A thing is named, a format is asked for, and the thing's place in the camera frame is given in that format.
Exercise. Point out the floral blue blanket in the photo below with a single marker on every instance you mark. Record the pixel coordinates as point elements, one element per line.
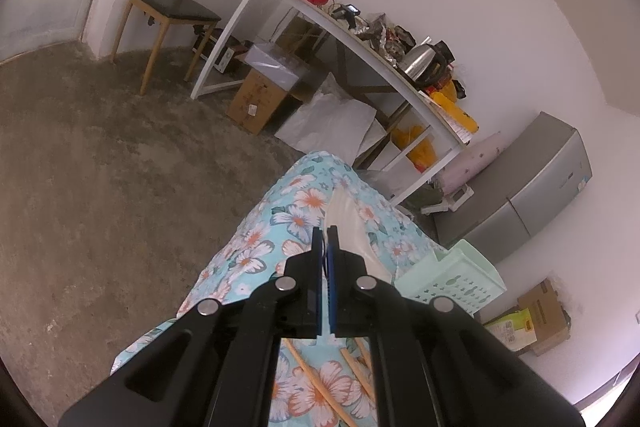
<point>300,212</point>

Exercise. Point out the clear plastic storage box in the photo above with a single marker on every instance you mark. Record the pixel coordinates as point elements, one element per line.
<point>275,62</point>

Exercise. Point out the white frame table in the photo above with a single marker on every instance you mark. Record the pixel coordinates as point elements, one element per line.
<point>227,36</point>

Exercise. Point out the brown cardboard box with label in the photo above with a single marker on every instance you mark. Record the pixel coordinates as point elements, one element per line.
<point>255,99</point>

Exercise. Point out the white woven sack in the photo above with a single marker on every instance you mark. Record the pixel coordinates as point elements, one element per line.
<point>325,122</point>

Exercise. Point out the mint green utensil basket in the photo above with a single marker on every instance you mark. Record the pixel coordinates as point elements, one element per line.
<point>450,277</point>

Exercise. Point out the open cardboard box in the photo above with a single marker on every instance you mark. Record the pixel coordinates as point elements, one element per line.
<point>545,312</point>

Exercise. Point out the orange plastic bag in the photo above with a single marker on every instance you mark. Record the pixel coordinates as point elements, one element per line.
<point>415,142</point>

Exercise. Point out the grey refrigerator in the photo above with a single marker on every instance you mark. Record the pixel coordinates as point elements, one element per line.
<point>525,187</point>

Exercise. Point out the wooden chair with black seat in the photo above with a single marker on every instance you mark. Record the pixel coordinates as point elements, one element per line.
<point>170,4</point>

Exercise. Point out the steel electric kettle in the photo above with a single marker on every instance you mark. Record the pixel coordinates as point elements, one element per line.
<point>420,59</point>

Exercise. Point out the pink rolled pillow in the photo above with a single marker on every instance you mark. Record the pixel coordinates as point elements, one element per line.
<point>470,162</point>

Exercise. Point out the white plate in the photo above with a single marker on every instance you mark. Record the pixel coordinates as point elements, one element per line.
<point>350,227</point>

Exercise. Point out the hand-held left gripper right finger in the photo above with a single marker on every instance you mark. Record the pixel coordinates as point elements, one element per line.
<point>331,302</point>

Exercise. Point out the white kitchen scale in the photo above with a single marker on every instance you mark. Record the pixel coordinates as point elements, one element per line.
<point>457,197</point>

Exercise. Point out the yellow green paper bag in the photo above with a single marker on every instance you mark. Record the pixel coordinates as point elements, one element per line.
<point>510,327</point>

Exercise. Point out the yellow snack bag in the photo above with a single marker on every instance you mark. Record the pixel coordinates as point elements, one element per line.
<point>450,107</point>

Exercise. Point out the pile of foil wrappers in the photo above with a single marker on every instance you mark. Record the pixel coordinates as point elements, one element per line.
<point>380,32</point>

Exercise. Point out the small white box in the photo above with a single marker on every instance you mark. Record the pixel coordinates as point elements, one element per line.
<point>227,57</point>

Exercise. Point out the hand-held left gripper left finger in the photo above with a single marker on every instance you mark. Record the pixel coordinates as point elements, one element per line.
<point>316,282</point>

